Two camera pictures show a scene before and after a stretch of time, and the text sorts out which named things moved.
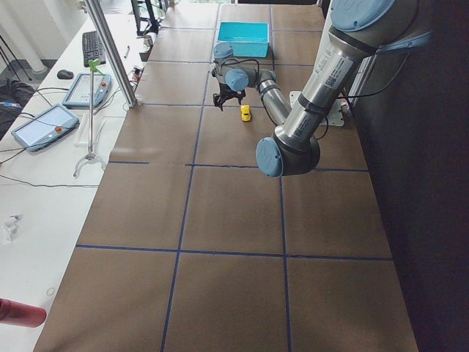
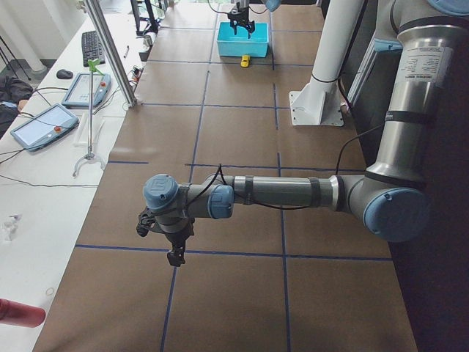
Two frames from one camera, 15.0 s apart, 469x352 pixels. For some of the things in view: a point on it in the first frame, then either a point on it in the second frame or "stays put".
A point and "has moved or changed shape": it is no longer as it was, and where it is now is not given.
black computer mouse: [64, 74] stays put
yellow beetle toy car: [245, 113] has moved or changed shape
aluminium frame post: [112, 52] stays put
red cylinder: [21, 314] stays put
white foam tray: [81, 138] stays put
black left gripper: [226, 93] -> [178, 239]
